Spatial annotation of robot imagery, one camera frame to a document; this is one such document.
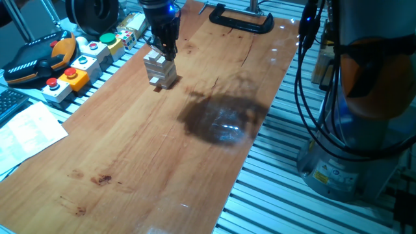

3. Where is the yellow box red button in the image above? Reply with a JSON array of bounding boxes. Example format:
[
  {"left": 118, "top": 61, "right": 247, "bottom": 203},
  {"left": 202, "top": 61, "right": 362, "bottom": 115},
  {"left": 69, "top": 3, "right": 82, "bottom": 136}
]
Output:
[{"left": 58, "top": 67, "right": 90, "bottom": 92}]

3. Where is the white printed paper sheet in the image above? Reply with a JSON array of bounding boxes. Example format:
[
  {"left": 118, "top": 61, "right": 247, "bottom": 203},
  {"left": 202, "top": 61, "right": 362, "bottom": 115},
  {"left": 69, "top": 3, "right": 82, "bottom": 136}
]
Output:
[{"left": 0, "top": 101, "right": 69, "bottom": 176}]

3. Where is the black c-clamp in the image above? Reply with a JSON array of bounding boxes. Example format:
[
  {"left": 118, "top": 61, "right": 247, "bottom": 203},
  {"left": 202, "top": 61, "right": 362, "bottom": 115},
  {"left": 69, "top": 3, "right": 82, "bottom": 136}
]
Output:
[{"left": 198, "top": 1, "right": 276, "bottom": 35}]

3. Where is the black orange teach pendant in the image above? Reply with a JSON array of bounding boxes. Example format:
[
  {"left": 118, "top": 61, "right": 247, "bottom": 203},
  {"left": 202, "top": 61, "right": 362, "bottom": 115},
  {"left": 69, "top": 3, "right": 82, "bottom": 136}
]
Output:
[{"left": 3, "top": 30, "right": 78, "bottom": 86}]

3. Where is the stack of wooden jenga blocks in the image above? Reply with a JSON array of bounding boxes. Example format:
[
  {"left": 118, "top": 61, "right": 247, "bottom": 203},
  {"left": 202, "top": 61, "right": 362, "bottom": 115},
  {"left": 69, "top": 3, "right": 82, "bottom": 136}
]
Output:
[{"left": 143, "top": 48, "right": 178, "bottom": 90}]

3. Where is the black keyboard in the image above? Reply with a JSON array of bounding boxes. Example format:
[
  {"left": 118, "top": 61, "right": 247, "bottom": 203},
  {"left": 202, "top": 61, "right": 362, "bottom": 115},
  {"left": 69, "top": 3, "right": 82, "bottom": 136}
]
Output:
[{"left": 0, "top": 88, "right": 30, "bottom": 124}]

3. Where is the grey aluminium strut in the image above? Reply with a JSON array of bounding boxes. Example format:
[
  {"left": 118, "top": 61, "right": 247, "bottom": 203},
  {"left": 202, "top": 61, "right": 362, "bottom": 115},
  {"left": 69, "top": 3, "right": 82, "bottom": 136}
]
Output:
[
  {"left": 40, "top": 0, "right": 62, "bottom": 29},
  {"left": 3, "top": 0, "right": 35, "bottom": 43}
]

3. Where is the orange wooden board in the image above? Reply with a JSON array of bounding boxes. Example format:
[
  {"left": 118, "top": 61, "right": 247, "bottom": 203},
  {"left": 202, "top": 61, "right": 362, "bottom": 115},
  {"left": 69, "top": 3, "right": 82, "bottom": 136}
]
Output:
[{"left": 0, "top": 0, "right": 300, "bottom": 234}]

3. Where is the jenga block with dark knot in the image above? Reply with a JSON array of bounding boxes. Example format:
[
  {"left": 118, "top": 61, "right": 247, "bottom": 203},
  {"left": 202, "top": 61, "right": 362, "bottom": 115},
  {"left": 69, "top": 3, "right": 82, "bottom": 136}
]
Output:
[{"left": 155, "top": 55, "right": 173, "bottom": 69}]

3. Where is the grey box green button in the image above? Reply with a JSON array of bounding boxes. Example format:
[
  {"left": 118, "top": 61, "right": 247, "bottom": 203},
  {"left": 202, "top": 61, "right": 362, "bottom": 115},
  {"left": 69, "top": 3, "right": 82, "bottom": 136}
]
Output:
[{"left": 70, "top": 55, "right": 102, "bottom": 82}]

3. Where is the yellow white carton box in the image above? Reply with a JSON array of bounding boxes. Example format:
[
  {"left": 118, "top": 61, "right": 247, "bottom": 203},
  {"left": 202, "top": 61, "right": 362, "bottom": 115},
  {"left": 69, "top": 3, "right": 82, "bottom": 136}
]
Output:
[{"left": 116, "top": 12, "right": 149, "bottom": 39}]

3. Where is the grey box red button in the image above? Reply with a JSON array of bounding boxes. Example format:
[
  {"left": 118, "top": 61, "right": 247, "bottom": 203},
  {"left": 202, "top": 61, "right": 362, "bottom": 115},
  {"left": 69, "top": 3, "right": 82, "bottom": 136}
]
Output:
[
  {"left": 79, "top": 41, "right": 111, "bottom": 66},
  {"left": 41, "top": 77, "right": 73, "bottom": 103}
]

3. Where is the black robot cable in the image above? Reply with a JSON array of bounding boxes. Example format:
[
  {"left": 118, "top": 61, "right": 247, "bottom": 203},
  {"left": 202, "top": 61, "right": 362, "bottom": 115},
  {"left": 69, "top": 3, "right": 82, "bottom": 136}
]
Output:
[{"left": 294, "top": 0, "right": 416, "bottom": 163}]

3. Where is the black round spool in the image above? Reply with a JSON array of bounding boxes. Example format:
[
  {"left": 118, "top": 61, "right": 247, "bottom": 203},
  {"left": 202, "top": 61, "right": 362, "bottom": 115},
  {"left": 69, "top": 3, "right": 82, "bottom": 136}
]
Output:
[{"left": 64, "top": 0, "right": 120, "bottom": 36}]

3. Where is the rubiks cube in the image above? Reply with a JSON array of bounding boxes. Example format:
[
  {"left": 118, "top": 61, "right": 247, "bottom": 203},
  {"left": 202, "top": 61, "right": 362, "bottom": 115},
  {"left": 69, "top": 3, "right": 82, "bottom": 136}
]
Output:
[{"left": 116, "top": 29, "right": 137, "bottom": 51}]

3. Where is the yellow box big green button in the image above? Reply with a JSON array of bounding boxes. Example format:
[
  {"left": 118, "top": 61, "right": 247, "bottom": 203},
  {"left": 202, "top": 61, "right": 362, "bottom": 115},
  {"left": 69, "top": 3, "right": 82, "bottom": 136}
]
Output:
[{"left": 99, "top": 32, "right": 126, "bottom": 62}]

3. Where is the black usb cable connector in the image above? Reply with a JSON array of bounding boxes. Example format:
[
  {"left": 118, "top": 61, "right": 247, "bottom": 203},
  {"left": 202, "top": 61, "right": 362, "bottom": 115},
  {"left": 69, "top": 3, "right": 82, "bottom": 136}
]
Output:
[{"left": 298, "top": 0, "right": 321, "bottom": 49}]

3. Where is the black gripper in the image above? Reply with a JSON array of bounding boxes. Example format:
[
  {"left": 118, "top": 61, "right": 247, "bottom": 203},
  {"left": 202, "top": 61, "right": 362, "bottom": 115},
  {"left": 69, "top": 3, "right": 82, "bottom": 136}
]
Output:
[{"left": 138, "top": 0, "right": 181, "bottom": 62}]

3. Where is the brown cardboard box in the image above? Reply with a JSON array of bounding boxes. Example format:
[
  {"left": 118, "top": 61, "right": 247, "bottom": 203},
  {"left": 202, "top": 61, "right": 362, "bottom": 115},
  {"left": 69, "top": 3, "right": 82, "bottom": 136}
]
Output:
[{"left": 311, "top": 48, "right": 335, "bottom": 85}]

